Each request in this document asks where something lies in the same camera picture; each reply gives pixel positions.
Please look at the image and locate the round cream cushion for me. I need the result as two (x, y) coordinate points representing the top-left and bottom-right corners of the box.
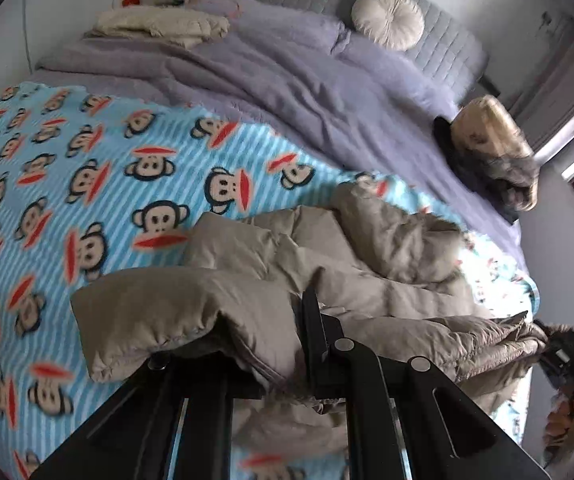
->
(351, 0), (425, 52)

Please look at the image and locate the beige puffer jacket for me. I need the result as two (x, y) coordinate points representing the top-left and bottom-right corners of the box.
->
(69, 181), (550, 461)

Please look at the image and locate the tan and black clothes pile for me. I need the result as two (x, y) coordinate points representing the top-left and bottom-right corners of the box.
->
(432, 94), (540, 224)

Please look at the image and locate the purple duvet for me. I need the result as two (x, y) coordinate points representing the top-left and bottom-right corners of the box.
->
(32, 0), (521, 257)

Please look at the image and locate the right hand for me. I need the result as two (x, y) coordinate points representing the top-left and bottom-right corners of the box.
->
(543, 393), (574, 453)

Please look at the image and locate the cream folded garment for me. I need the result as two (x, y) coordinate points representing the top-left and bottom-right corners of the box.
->
(91, 6), (229, 49)

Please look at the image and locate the blue monkey print blanket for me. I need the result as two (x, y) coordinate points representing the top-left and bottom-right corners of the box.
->
(0, 82), (547, 479)

